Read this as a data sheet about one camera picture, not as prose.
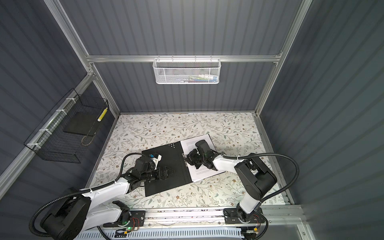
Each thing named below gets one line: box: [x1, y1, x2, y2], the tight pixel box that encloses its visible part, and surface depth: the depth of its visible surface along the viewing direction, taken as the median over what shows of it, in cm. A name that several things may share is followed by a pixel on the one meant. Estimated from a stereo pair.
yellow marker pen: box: [97, 107, 108, 122], surface depth 82 cm
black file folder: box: [141, 141, 193, 197], surface depth 91 cm
